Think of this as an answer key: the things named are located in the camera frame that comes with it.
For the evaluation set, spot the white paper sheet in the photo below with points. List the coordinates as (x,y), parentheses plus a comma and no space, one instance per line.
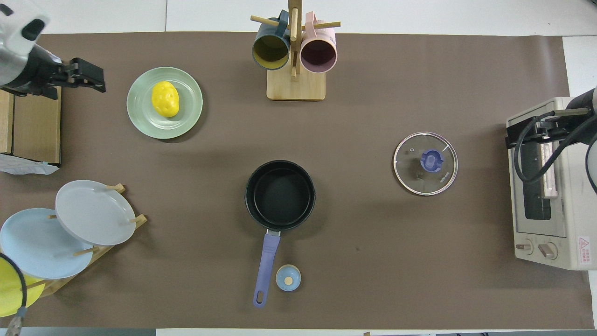
(23,165)

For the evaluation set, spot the wooden plate rack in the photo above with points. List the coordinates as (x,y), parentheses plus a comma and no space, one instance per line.
(56,285)

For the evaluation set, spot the light green plate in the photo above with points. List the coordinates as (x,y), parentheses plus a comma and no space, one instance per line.
(186,107)

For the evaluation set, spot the brown table mat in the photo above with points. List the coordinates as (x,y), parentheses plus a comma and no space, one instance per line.
(373,233)

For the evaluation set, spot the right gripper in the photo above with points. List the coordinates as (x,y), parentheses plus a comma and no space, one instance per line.
(562,128)

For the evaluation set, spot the yellow potato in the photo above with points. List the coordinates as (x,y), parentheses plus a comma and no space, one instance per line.
(165,99)

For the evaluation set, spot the light blue plate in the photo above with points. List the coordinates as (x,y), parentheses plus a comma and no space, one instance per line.
(37,247)

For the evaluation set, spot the glass lid purple knob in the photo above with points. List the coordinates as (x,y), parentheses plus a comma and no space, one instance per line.
(431,161)

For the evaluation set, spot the small blue round lid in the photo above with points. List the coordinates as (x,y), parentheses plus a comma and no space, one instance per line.
(288,278)

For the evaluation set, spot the dark teal mug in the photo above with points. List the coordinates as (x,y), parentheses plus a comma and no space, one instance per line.
(270,49)

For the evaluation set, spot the toaster oven knob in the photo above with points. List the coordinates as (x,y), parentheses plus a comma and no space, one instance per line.
(548,250)
(524,247)

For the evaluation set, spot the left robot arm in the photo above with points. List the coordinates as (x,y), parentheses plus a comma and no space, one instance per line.
(14,46)

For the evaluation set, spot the wooden mug tree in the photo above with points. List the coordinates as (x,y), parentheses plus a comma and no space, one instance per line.
(296,86)

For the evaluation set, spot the beige toaster oven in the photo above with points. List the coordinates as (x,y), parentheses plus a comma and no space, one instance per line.
(571,210)

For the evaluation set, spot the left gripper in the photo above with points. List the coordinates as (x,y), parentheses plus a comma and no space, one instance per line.
(65,74)

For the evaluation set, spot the grey plate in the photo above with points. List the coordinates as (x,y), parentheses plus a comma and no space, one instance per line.
(93,212)

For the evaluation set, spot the yellow plate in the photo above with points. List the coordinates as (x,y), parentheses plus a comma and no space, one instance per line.
(9,289)

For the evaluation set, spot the wooden shelf box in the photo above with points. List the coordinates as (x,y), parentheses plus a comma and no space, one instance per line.
(37,126)

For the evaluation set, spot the pink mug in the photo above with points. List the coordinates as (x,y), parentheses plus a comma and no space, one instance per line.
(318,53)

